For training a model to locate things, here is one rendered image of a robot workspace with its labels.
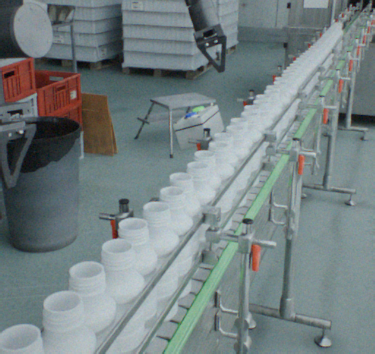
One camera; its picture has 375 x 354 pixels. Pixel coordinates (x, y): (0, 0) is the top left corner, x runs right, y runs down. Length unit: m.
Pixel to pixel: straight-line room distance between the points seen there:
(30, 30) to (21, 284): 2.33
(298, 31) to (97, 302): 5.01
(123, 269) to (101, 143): 3.91
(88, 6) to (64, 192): 5.27
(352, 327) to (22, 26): 2.23
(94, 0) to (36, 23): 7.43
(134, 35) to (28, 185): 4.97
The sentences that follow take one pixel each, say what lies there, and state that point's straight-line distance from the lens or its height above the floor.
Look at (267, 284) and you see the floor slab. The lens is 2.87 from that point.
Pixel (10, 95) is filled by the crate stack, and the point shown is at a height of 0.71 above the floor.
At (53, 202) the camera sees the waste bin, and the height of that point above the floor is 0.29.
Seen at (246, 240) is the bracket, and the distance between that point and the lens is 0.87.
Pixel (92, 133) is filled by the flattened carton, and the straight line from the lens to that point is 4.55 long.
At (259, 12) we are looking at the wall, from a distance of 11.27.
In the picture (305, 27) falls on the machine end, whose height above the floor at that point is 0.89.
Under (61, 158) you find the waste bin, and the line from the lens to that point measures 2.96.
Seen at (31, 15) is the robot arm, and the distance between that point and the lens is 0.66.
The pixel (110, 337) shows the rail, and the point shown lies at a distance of 0.62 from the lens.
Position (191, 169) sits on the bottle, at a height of 1.16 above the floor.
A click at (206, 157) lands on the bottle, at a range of 0.97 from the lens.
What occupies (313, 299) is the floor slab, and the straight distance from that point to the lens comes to 2.80.
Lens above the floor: 1.48
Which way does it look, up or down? 19 degrees down
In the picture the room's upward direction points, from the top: 1 degrees clockwise
